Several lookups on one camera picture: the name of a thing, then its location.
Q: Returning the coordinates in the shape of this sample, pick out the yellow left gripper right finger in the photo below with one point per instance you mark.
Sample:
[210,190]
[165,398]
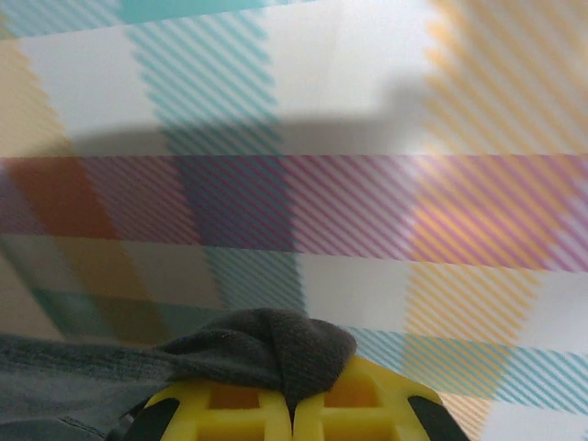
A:
[367,413]

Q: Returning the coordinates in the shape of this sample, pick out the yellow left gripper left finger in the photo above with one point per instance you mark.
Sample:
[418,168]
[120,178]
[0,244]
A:
[229,418]

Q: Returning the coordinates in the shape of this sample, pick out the black t-shirt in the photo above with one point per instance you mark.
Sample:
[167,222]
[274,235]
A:
[275,349]

